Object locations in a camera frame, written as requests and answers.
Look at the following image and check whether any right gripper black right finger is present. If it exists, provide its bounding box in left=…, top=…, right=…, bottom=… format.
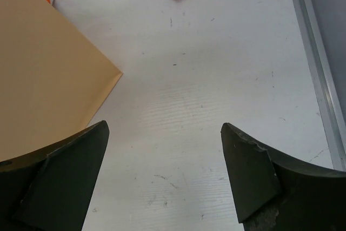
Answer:
left=221, top=123, right=345, bottom=230

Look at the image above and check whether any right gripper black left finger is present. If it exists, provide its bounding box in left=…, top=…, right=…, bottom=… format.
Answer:
left=1, top=121, right=109, bottom=230

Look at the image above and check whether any brown paper bag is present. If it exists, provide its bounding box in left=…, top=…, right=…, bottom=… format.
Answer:
left=1, top=0, right=122, bottom=161

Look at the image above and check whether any aluminium table frame rail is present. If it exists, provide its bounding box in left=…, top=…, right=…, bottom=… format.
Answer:
left=292, top=0, right=345, bottom=171

